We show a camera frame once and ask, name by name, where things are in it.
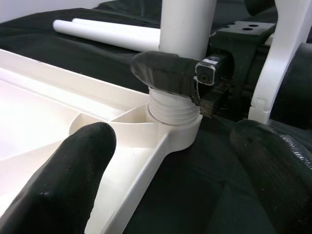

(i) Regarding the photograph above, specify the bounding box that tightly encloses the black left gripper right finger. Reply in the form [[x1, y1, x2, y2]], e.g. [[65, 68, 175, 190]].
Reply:
[[230, 119, 312, 234]]

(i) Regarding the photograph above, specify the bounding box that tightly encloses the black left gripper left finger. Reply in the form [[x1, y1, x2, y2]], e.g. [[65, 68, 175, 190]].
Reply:
[[0, 121, 117, 234]]

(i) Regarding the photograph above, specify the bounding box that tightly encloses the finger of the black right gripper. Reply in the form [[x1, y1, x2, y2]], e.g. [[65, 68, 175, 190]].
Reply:
[[130, 51, 203, 98]]

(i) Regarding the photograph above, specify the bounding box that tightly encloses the white tapered table leg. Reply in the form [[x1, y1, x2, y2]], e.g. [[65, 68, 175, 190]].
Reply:
[[72, 18, 162, 34], [52, 19, 161, 53], [147, 0, 215, 125]]

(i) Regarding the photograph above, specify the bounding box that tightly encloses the white plastic ribbed table top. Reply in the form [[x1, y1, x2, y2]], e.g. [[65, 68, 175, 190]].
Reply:
[[0, 48, 204, 234]]

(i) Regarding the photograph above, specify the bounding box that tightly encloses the black table cloth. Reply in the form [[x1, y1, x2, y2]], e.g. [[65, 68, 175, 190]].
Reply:
[[0, 0, 312, 234]]

